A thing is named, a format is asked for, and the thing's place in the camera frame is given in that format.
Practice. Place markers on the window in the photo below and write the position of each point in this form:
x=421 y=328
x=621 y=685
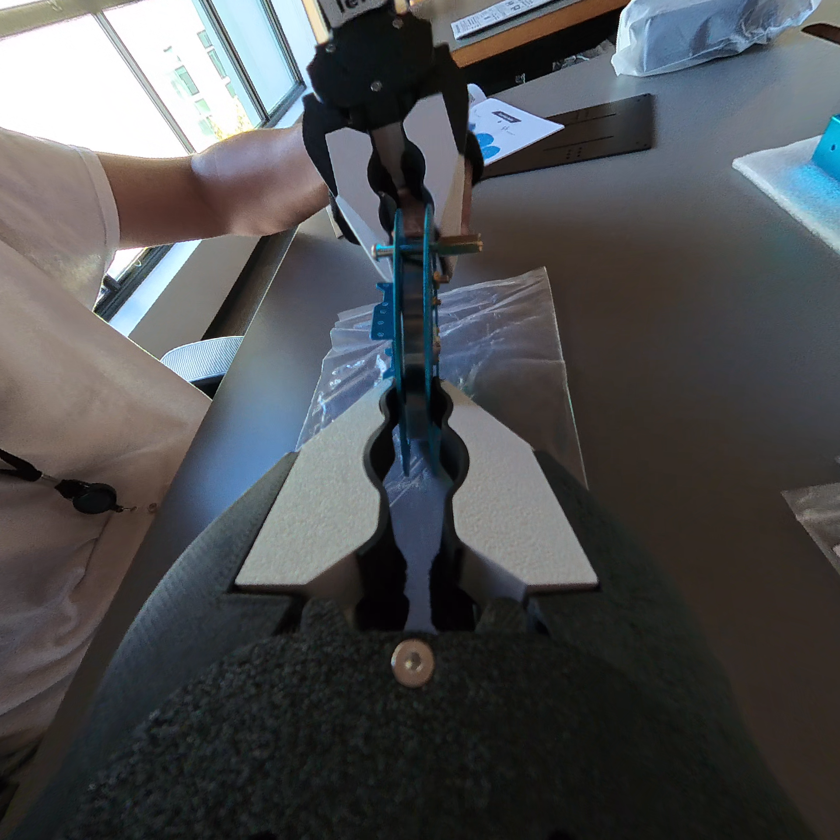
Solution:
x=131 y=79

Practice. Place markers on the white mesh chair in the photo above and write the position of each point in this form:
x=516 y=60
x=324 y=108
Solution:
x=203 y=361

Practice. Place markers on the clear plastic bag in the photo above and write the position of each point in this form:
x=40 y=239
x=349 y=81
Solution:
x=512 y=341

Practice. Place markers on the small labelled bag of screws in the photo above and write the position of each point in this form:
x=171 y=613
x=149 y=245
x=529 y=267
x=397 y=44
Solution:
x=820 y=518

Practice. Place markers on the person's left forearm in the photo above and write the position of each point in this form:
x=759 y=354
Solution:
x=249 y=184

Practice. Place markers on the printed instruction sheet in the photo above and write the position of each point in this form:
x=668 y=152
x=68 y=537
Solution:
x=518 y=124

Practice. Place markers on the black metal plate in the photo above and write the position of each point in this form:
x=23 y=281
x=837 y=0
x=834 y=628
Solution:
x=604 y=131

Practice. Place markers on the white printed paper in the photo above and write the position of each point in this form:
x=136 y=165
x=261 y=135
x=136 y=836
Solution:
x=499 y=16

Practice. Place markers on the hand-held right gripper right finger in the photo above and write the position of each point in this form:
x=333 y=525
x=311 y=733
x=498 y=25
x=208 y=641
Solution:
x=518 y=512

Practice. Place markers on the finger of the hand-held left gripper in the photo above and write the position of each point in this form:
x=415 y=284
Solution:
x=351 y=170
x=446 y=144

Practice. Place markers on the white foam sheet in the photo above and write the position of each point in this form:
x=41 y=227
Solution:
x=774 y=177

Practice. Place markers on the person's left hand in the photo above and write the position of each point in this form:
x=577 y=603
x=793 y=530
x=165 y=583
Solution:
x=413 y=220

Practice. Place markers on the blue metal bracket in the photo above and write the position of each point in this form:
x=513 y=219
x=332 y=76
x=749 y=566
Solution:
x=828 y=151

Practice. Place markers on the person in beige shirt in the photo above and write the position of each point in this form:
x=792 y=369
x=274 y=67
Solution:
x=65 y=361

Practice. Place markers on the white plastic bag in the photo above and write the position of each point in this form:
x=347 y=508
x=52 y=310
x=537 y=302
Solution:
x=709 y=33

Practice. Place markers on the blue round metal wheel assembly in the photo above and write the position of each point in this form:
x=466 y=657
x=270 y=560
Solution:
x=412 y=328

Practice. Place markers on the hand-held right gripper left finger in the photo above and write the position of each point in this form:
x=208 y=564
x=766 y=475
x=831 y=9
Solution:
x=308 y=505

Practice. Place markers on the wooden table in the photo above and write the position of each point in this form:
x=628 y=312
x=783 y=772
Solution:
x=571 y=29

